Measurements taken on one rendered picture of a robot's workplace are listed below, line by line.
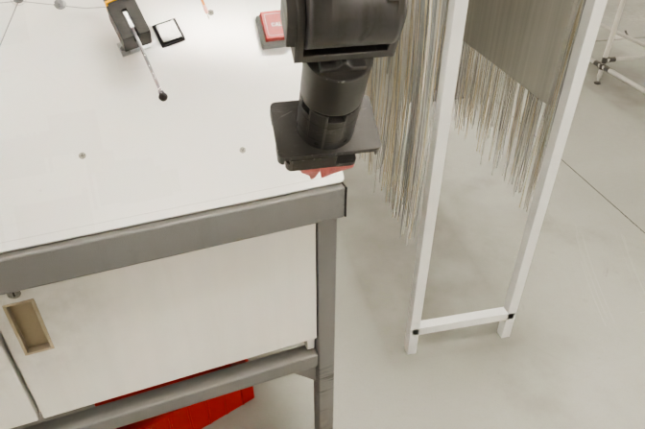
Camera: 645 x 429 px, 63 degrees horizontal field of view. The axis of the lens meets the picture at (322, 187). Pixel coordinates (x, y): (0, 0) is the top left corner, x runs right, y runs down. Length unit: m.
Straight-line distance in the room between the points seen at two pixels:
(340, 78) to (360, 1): 0.07
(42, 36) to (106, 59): 0.10
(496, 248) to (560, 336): 0.45
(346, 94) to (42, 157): 0.56
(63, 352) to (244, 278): 0.33
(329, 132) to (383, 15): 0.14
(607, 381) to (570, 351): 0.13
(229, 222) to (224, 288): 0.18
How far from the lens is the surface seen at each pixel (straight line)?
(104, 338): 1.05
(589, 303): 2.11
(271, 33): 0.93
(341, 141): 0.50
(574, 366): 1.89
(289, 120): 0.53
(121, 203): 0.86
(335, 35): 0.38
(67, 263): 0.88
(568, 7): 1.43
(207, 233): 0.87
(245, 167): 0.88
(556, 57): 1.47
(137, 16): 0.86
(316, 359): 1.25
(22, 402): 1.16
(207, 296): 1.02
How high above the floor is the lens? 1.37
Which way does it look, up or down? 34 degrees down
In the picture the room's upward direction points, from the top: straight up
